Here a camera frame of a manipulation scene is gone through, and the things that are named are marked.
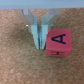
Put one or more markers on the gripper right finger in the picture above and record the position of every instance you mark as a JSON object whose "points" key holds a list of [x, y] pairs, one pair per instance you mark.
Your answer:
{"points": [[43, 32]]}

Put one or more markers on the pink block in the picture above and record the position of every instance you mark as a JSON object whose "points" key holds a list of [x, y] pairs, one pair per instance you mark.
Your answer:
{"points": [[59, 42]]}

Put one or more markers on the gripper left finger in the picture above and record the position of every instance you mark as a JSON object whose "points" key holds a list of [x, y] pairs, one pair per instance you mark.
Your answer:
{"points": [[35, 32]]}

